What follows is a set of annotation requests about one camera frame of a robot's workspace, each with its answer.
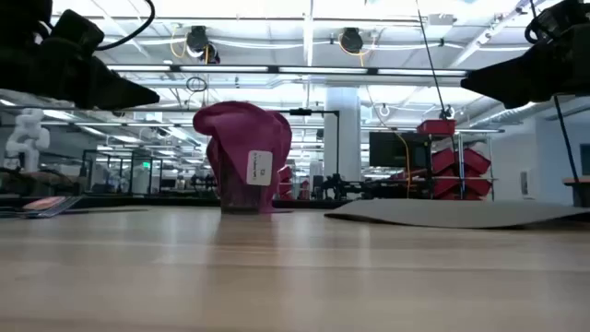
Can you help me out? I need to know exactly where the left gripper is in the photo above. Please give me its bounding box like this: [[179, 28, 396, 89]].
[[0, 35, 161, 111]]

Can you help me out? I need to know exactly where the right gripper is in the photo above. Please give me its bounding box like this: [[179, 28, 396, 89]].
[[460, 22, 590, 110]]

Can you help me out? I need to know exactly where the magenta cloth napkin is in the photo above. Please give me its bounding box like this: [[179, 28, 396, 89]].
[[192, 101, 293, 214]]

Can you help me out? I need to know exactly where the round grey placemat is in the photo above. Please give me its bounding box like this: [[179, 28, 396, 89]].
[[324, 198, 590, 230]]

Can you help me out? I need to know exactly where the clear faceted glass tumbler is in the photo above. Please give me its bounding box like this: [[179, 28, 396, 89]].
[[218, 151, 274, 215]]

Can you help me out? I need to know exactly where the metal shelf rack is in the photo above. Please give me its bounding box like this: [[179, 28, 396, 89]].
[[426, 128, 506, 202]]

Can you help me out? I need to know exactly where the long white light bar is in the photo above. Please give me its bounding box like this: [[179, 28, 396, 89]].
[[105, 64, 469, 77]]

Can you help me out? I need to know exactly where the wooden desk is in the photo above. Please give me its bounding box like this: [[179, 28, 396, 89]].
[[561, 175, 590, 208]]

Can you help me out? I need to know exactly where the black monitor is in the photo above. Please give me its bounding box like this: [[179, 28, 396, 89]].
[[368, 131, 432, 168]]

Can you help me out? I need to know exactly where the white round pillar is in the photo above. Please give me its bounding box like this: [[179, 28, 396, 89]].
[[324, 87, 362, 184]]

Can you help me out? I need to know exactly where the black gantry stand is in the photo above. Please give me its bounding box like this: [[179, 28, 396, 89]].
[[276, 108, 341, 185]]

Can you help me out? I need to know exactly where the black left camera cable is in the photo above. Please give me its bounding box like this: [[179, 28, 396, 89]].
[[94, 0, 157, 52]]

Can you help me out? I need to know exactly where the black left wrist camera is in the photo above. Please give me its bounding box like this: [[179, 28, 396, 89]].
[[48, 8, 106, 52]]

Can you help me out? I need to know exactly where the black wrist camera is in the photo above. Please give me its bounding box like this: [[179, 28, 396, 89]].
[[48, 8, 106, 52], [525, 0, 590, 43]]

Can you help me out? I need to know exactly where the thick black cable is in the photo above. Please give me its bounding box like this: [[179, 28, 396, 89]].
[[552, 95, 584, 207]]

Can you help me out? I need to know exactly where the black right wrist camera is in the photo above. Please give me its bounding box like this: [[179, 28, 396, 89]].
[[525, 0, 590, 43]]

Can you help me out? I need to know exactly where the thin black cable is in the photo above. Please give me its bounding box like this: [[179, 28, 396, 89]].
[[414, 0, 455, 121]]

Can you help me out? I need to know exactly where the black cable reel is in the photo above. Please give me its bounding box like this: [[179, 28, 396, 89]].
[[339, 27, 364, 55], [186, 25, 221, 65]]

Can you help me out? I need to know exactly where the yellow cable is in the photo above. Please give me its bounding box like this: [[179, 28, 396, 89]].
[[391, 131, 412, 199]]

